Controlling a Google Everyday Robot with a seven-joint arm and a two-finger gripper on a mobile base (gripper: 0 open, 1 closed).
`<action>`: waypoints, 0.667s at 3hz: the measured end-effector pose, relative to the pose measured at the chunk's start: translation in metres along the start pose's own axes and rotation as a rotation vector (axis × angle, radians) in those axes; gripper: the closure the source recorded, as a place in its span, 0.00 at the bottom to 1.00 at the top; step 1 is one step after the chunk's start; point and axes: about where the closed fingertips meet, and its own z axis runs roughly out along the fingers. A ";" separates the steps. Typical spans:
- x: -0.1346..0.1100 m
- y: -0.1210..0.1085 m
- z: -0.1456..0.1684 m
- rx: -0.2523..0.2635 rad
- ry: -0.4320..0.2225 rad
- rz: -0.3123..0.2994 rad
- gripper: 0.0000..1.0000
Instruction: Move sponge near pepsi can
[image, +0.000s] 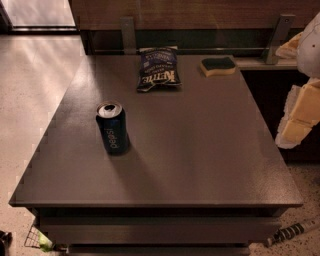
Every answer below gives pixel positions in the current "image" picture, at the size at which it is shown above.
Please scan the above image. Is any metal bracket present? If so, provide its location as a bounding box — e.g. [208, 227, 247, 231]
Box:
[264, 14, 295, 65]
[120, 16, 137, 55]

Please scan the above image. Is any blue Kettle chips bag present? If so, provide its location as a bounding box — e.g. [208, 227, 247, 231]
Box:
[137, 47, 181, 92]

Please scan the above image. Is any right metal bracket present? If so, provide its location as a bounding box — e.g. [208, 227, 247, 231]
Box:
[264, 14, 295, 65]

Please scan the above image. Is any left metal bracket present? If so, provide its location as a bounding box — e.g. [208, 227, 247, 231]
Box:
[120, 16, 137, 55]

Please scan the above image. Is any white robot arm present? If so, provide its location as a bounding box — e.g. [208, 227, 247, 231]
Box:
[275, 13, 320, 149]

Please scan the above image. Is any wire basket with green item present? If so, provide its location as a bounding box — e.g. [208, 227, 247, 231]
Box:
[24, 220, 54, 252]

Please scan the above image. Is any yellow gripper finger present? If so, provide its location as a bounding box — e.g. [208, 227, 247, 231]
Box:
[275, 32, 302, 59]
[282, 79, 320, 144]

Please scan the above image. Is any horizontal metal rail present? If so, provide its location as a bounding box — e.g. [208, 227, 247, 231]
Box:
[94, 47, 268, 55]

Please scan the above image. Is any yellow sponge with dark top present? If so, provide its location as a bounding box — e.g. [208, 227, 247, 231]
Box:
[200, 57, 236, 77]

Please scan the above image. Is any blue pepsi can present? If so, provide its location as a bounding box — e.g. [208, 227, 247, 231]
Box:
[96, 101, 129, 154]

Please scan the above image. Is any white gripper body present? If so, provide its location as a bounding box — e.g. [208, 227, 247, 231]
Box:
[275, 85, 302, 149]

